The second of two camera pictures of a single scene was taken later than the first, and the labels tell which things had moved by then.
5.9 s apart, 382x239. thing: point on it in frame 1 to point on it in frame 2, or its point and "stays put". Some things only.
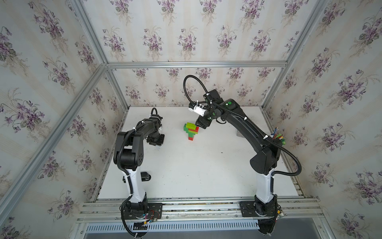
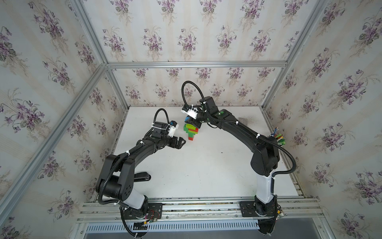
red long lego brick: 197,129 stays put
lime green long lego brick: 191,126 stays put
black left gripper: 158,143 to 173,145
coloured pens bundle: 275,135 stays put
